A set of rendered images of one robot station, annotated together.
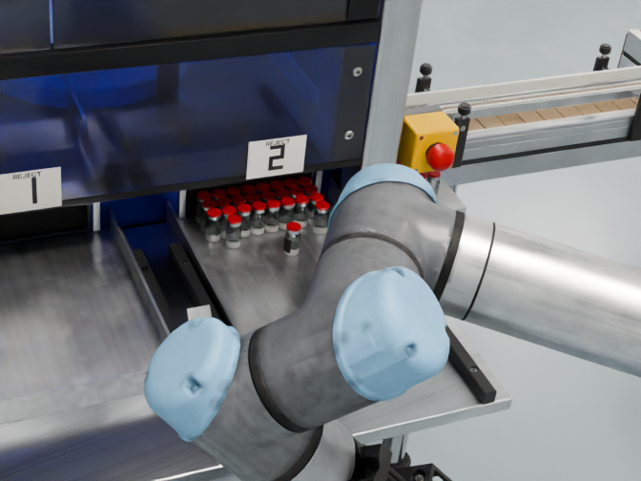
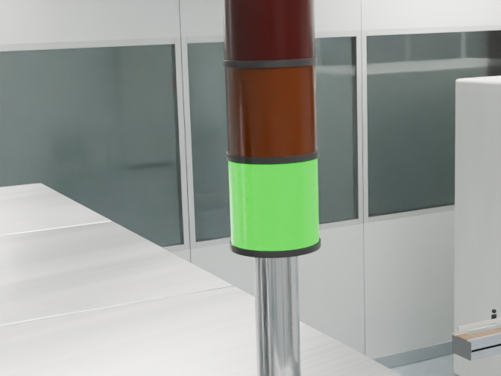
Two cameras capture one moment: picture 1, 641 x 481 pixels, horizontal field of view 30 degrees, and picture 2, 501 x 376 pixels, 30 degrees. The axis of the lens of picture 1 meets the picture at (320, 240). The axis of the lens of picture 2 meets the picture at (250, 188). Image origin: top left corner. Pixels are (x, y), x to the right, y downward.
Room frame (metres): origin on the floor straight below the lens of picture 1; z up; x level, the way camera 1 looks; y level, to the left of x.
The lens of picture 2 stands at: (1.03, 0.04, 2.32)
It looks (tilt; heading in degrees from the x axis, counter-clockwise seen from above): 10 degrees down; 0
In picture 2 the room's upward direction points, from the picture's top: 2 degrees counter-clockwise
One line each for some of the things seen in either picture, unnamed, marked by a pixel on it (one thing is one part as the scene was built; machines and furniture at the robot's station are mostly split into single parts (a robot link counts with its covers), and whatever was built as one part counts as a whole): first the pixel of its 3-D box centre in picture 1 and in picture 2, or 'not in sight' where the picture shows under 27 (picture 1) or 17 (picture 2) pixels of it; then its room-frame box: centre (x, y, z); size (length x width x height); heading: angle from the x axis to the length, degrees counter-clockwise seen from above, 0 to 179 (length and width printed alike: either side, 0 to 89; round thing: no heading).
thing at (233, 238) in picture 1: (233, 231); not in sight; (1.38, 0.12, 0.91); 0.02 x 0.02 x 0.05
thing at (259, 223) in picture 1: (265, 217); not in sight; (1.42, 0.08, 0.91); 0.18 x 0.02 x 0.05; 117
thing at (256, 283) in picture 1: (292, 265); not in sight; (1.32, 0.03, 0.90); 0.34 x 0.26 x 0.04; 27
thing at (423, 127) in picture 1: (424, 139); not in sight; (1.54, -0.14, 1.00); 0.08 x 0.07 x 0.07; 27
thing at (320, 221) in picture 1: (320, 218); not in sight; (1.44, 0.00, 0.91); 0.02 x 0.02 x 0.05
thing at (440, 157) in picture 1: (439, 156); not in sight; (1.50, -0.16, 1.00); 0.04 x 0.04 x 0.04; 27
